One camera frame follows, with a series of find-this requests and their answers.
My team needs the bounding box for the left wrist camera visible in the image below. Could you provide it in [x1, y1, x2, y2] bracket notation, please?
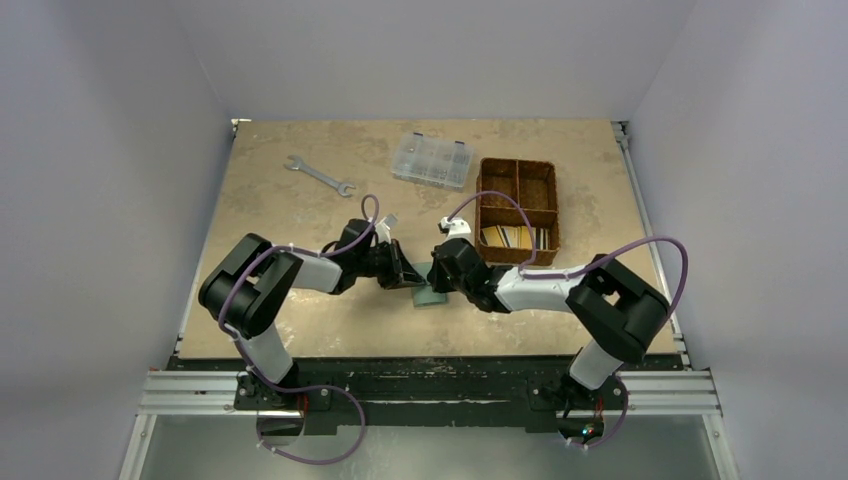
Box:
[374, 214, 398, 245]

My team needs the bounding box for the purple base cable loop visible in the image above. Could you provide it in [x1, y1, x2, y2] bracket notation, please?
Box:
[255, 384, 368, 466]

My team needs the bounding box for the aluminium frame rail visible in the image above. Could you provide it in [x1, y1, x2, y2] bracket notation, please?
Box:
[611, 121, 721, 410]

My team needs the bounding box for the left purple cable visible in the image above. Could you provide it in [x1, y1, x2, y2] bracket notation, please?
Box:
[217, 193, 381, 399]

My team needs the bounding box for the clear plastic organizer box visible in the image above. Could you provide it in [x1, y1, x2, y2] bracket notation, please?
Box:
[390, 132, 475, 192]

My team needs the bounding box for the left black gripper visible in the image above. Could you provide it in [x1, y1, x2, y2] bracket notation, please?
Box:
[355, 238, 424, 290]

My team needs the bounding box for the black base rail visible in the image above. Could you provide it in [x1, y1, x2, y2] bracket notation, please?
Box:
[231, 356, 684, 435]

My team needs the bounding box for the brown woven basket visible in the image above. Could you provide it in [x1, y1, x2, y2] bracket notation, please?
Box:
[474, 157, 561, 267]

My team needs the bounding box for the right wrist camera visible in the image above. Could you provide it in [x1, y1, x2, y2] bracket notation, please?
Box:
[438, 216, 473, 243]

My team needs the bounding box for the silver open-end wrench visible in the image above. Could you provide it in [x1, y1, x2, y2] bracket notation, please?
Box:
[285, 155, 355, 198]

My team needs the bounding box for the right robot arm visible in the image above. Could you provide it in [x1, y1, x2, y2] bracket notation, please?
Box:
[428, 239, 679, 409]

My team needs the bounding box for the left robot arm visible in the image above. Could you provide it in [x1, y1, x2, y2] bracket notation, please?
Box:
[198, 219, 427, 409]

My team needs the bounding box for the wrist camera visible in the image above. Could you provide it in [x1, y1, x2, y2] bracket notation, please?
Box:
[438, 216, 473, 243]
[374, 214, 398, 245]

